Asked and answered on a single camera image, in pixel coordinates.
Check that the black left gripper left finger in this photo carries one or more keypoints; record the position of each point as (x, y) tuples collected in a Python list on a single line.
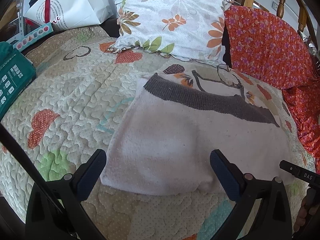
[(44, 221)]

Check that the white paper bag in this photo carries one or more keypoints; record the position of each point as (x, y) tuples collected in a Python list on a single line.
[(69, 14)]

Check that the teal cardboard box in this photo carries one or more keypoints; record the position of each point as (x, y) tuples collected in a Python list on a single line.
[(17, 73)]

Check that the quilted patchwork bedspread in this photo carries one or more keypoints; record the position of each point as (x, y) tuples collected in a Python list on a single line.
[(76, 103)]

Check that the person's right hand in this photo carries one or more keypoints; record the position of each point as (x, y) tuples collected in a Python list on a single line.
[(301, 217)]

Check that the light blue toy box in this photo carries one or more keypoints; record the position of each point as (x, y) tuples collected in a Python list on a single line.
[(21, 41)]

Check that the red floral blanket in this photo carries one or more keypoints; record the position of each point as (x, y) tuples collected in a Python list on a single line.
[(266, 47)]

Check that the pink sweater with grey trim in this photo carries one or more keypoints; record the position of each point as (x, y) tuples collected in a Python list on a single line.
[(164, 141)]

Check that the white floral pillow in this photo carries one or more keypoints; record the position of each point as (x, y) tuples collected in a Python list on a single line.
[(189, 30)]

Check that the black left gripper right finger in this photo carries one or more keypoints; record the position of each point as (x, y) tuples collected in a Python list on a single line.
[(273, 219)]

